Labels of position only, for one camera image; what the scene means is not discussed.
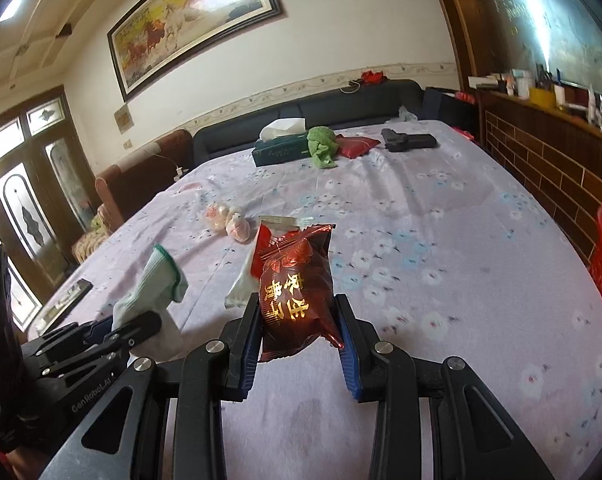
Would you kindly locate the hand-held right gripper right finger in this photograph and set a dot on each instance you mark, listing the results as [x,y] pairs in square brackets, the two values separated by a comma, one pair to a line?
[349,362]

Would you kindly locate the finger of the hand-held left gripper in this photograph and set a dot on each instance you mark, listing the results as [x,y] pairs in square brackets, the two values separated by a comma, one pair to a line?
[141,327]
[98,327]

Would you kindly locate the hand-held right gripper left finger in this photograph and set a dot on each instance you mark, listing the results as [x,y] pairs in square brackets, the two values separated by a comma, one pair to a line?
[251,355]

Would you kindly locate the white sock with green cuff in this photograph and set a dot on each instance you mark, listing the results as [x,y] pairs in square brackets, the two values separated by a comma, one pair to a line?
[151,285]

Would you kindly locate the dark red snack packet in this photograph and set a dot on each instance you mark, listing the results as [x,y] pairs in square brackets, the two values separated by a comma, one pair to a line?
[296,290]

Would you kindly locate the black phone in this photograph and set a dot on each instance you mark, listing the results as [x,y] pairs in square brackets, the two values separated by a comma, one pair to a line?
[79,288]

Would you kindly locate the clear bag with red print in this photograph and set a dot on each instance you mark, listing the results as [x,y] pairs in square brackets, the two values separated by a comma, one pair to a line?
[228,222]

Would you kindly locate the floral lilac bedsheet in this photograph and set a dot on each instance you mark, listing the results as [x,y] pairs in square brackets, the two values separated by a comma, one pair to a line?
[456,270]

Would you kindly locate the red-brown armchair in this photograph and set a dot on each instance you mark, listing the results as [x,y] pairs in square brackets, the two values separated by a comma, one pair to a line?
[136,175]

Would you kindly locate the wooden glazed door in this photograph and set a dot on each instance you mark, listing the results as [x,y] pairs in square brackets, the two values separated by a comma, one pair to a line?
[21,180]

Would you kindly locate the dark green tissue box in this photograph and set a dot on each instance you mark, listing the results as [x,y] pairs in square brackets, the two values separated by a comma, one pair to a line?
[278,150]

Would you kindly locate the flat red packet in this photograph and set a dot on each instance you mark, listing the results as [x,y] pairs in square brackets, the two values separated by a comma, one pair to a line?
[358,146]

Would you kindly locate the green cloth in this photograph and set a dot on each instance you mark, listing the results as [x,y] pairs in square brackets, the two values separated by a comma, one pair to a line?
[322,147]

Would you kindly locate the black toy gun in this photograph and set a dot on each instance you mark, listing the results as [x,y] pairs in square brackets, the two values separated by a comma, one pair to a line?
[408,141]

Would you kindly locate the crumpled clear plastic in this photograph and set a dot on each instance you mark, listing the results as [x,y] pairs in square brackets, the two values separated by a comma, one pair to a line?
[407,114]

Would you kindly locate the wooden brick-pattern counter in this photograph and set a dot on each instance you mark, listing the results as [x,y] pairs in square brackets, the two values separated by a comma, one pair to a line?
[546,160]

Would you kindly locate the red cloth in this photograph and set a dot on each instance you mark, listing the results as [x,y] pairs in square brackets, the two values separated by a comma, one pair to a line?
[373,77]

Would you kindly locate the small red box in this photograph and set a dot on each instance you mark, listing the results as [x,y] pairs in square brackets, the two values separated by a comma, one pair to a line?
[466,96]

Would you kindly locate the framed horse painting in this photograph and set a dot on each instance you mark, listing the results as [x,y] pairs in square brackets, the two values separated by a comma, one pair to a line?
[191,25]

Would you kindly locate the yellow container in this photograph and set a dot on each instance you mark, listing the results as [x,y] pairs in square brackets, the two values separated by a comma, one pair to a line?
[542,96]

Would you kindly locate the small wall plaque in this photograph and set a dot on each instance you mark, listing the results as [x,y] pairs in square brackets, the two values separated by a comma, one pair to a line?
[123,119]

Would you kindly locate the large wall mirror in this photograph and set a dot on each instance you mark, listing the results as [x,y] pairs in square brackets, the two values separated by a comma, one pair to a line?
[546,15]

